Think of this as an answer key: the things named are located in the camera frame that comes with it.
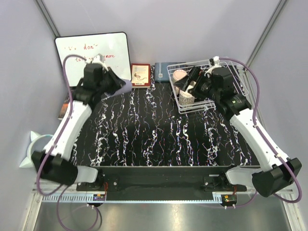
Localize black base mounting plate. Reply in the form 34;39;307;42
77;166;247;203

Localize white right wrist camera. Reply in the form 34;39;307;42
207;56;221;74

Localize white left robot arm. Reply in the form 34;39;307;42
31;63;132;191

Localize white cat-ear headphones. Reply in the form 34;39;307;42
19;131;52;168

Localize red and cream book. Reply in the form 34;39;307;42
131;64;151;88

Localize white dry-erase board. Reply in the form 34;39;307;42
55;32;131;80

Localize white patterned mug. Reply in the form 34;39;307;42
179;90;195;107

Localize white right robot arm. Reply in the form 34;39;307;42
174;66;302;197

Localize pink cup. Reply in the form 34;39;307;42
172;69;187;95

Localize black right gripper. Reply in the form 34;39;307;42
174;66;220;102

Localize lavender cup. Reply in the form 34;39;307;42
105;79;132;97

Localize dark blue book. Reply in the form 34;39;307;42
154;62;177;82

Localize white slotted cable duct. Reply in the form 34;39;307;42
42;193;106;203

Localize white wire dish rack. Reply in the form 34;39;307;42
167;59;249;114

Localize A Tale of Two Cities book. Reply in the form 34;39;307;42
58;94;70;120

